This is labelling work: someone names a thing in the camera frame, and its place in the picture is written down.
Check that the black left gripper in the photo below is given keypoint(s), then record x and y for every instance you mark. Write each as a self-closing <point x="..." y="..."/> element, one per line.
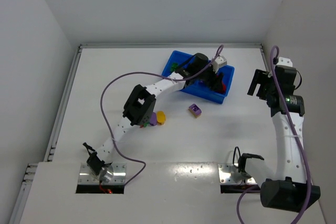
<point x="215" y="78"/>

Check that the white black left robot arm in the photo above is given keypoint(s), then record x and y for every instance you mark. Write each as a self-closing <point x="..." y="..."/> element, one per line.
<point x="193" y="74"/>

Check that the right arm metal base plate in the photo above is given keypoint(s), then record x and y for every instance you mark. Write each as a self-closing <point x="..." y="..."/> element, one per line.
<point x="229" y="175"/>

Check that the red rounded duplo brick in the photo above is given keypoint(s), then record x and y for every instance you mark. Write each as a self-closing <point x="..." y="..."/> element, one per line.
<point x="223" y="88"/>

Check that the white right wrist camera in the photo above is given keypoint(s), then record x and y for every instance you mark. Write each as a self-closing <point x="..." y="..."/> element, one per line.
<point x="281" y="61"/>

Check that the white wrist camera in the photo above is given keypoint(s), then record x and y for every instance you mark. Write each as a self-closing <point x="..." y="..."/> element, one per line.
<point x="281" y="61"/>
<point x="218" y="63"/>

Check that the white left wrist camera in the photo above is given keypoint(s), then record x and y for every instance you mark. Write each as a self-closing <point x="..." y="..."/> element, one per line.
<point x="218" y="63"/>

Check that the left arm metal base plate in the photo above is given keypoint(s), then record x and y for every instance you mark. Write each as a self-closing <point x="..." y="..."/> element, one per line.
<point x="111" y="175"/>

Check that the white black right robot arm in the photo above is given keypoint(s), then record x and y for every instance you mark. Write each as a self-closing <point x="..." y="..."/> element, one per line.
<point x="286" y="188"/>

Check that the yellow rounded duplo brick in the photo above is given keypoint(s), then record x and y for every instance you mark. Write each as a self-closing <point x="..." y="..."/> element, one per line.
<point x="161" y="117"/>

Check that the purple rounded brick cluster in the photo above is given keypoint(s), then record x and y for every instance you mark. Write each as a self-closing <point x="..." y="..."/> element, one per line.
<point x="153" y="119"/>

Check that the green sloped duplo brick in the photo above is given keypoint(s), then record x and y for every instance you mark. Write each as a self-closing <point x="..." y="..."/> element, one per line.
<point x="174" y="66"/>

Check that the purple rounded duplo brick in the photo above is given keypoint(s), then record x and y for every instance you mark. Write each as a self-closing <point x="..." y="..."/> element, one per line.
<point x="193" y="107"/>

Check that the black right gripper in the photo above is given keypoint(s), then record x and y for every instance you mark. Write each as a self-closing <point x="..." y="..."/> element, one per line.
<point x="261" y="85"/>

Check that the blue plastic divided bin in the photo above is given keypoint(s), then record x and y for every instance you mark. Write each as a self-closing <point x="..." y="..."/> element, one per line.
<point x="199" y="88"/>

